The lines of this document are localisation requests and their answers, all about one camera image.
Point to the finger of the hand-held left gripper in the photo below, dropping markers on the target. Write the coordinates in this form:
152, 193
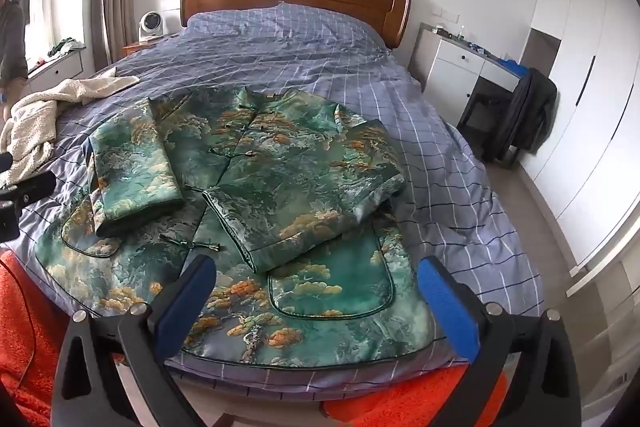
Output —
35, 187
5, 160

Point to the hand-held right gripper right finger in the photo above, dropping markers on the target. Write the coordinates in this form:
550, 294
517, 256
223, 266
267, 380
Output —
445, 302

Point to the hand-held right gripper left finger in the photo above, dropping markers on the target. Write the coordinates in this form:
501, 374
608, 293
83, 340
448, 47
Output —
185, 292

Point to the green printed padded jacket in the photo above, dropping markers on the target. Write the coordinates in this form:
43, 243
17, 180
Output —
300, 157

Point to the cream fleece blanket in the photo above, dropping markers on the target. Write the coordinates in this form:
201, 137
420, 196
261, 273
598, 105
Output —
30, 127

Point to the white window cabinet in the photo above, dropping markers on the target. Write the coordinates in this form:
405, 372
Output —
60, 69

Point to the dark green cloth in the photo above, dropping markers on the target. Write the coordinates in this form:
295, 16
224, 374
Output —
60, 48

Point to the blue checked duvet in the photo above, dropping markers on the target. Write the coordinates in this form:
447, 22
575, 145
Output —
450, 167

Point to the wooden nightstand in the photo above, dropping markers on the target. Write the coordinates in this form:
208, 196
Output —
137, 48

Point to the black chair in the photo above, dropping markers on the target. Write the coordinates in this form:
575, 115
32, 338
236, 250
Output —
475, 107

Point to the small white fan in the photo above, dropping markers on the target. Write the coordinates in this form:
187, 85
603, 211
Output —
150, 24

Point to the black jacket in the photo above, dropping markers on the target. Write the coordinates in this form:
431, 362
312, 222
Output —
530, 112

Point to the white desk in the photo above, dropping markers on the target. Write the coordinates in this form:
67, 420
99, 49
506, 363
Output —
455, 67

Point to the white wardrobe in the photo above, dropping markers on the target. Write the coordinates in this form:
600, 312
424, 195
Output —
590, 107

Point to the blue cloth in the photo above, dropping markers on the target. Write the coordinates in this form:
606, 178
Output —
520, 69

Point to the blue checked pillow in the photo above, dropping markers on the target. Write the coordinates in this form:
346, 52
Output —
290, 27

